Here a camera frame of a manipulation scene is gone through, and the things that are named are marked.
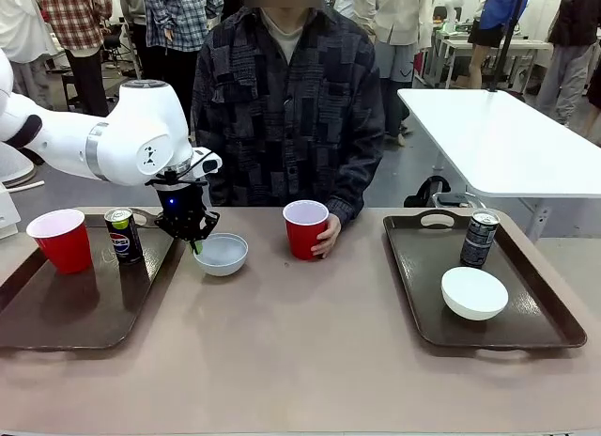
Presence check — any white round base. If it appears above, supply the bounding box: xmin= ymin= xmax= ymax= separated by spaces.
xmin=0 ymin=138 xmax=37 ymax=190

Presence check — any red plastic cup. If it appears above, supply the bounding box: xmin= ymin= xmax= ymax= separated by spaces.
xmin=25 ymin=209 xmax=94 ymax=275
xmin=282 ymin=199 xmax=330 ymax=262

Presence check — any black left arm cable sleeve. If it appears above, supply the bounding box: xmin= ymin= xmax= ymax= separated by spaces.
xmin=3 ymin=114 xmax=44 ymax=150

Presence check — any white box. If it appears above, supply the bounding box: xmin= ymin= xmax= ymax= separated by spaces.
xmin=0 ymin=181 xmax=23 ymax=241

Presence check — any black office chair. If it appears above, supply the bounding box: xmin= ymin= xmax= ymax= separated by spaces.
xmin=100 ymin=23 xmax=142 ymax=75

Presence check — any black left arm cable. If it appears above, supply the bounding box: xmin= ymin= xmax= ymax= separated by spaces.
xmin=144 ymin=152 xmax=213 ymax=187

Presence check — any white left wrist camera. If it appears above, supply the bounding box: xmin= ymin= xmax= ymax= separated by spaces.
xmin=191 ymin=146 xmax=224 ymax=177

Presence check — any white background workbench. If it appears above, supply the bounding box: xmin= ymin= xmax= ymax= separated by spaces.
xmin=414 ymin=30 xmax=556 ymax=90

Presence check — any person's left hand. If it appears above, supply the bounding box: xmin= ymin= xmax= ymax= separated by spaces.
xmin=311 ymin=213 xmax=342 ymax=260

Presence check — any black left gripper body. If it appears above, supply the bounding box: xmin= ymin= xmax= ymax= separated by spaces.
xmin=154 ymin=179 xmax=210 ymax=231

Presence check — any person's left forearm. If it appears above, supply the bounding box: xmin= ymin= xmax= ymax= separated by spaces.
xmin=325 ymin=142 xmax=388 ymax=230

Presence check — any person in patchwork shirt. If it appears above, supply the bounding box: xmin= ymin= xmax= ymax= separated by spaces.
xmin=190 ymin=5 xmax=387 ymax=230

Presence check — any bystander in blue plaid shirt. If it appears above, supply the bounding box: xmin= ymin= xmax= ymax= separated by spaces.
xmin=140 ymin=0 xmax=224 ymax=141

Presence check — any white table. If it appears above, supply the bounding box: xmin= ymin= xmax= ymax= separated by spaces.
xmin=396 ymin=87 xmax=601 ymax=242

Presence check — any bystander in beige clothes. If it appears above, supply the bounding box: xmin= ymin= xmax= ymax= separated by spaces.
xmin=351 ymin=0 xmax=434 ymax=148

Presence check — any white bowl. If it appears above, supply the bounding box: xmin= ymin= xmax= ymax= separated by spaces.
xmin=440 ymin=266 xmax=510 ymax=321

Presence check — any pale grey bowl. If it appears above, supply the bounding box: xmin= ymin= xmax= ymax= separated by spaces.
xmin=193 ymin=232 xmax=250 ymax=278

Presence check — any bystander in white clothes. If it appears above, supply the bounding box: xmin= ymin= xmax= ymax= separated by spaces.
xmin=0 ymin=0 xmax=58 ymax=111

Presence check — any black Pepsi can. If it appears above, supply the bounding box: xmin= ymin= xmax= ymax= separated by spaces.
xmin=103 ymin=207 xmax=143 ymax=267

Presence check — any black drink can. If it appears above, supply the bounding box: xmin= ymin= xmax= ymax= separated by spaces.
xmin=458 ymin=209 xmax=501 ymax=269

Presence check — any black stand pole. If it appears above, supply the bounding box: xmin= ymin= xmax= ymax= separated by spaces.
xmin=485 ymin=0 xmax=531 ymax=94

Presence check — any bystander in dark jacket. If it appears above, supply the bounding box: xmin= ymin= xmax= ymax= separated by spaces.
xmin=533 ymin=0 xmax=601 ymax=136

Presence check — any bystander in grey top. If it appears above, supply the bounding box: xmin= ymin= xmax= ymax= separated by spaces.
xmin=116 ymin=0 xmax=149 ymax=83

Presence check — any brown plastic tray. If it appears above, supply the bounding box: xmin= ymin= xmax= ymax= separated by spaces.
xmin=0 ymin=206 xmax=188 ymax=351
xmin=382 ymin=208 xmax=589 ymax=350

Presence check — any bystander in red plaid shirt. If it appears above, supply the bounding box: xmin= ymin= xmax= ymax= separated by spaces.
xmin=34 ymin=0 xmax=115 ymax=118

